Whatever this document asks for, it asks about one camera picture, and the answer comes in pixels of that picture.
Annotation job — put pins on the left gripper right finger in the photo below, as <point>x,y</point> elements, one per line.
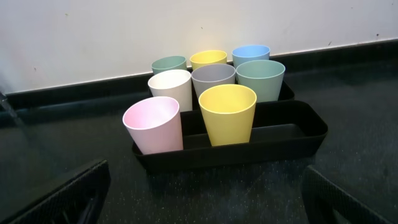
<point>329,202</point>

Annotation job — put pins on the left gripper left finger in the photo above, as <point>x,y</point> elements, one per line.
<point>74,196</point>

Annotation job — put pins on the black tray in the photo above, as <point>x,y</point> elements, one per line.
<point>287,91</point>
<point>280,140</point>

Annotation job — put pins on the pink cup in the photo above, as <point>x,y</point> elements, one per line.
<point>155,130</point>

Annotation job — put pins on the yellow cup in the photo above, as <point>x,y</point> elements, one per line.
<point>228,118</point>
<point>207,58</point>

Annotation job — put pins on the green cup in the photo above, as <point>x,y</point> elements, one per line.
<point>168,63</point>
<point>262,79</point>

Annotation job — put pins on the white cup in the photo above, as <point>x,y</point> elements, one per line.
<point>174,87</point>

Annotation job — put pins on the blue cup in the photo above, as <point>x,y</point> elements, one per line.
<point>250,53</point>

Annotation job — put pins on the grey cup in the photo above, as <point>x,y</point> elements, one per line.
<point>211,77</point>

